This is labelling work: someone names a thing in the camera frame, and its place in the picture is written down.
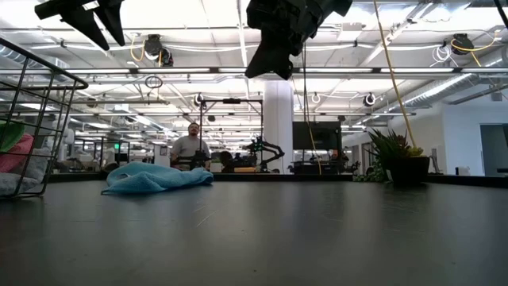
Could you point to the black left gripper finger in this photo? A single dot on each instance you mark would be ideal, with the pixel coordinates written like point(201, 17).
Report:
point(113, 20)
point(87, 24)

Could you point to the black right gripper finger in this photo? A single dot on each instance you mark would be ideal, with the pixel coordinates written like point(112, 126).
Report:
point(285, 65)
point(264, 59)

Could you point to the green microfiber towel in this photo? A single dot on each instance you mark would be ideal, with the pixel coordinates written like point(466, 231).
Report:
point(8, 135)

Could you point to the pink microfiber towel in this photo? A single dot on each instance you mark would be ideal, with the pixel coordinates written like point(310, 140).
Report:
point(16, 155)

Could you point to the light blue microfiber towel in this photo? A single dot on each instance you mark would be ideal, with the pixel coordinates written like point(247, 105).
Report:
point(155, 178)

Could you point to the white waffle weave towel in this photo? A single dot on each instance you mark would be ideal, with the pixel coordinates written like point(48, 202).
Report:
point(16, 180)

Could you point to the black background robot arm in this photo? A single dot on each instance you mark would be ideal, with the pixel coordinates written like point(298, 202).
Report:
point(270, 149)

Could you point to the black monitor screen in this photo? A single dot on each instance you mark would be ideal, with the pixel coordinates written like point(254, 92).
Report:
point(317, 135)

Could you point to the person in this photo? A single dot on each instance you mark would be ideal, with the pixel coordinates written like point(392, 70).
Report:
point(188, 147)

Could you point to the small potted artificial plant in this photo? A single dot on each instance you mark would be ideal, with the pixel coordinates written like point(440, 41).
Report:
point(405, 171)

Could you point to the black background rig frame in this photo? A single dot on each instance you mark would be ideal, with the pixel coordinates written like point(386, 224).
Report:
point(231, 101)

